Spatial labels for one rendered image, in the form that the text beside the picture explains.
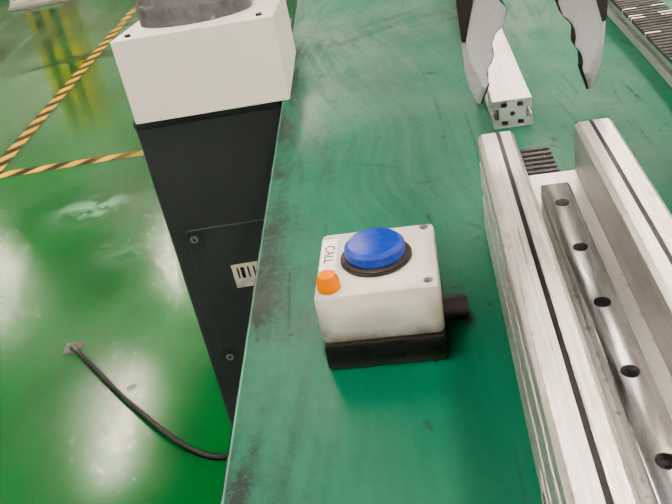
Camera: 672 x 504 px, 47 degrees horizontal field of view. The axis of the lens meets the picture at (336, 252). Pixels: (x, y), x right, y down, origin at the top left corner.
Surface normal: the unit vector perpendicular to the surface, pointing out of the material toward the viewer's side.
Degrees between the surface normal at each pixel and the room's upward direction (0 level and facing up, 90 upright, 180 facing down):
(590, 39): 90
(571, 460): 0
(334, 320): 90
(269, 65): 90
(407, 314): 90
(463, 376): 0
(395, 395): 0
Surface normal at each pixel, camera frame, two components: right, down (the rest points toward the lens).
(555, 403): -0.17, -0.84
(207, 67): 0.00, 0.52
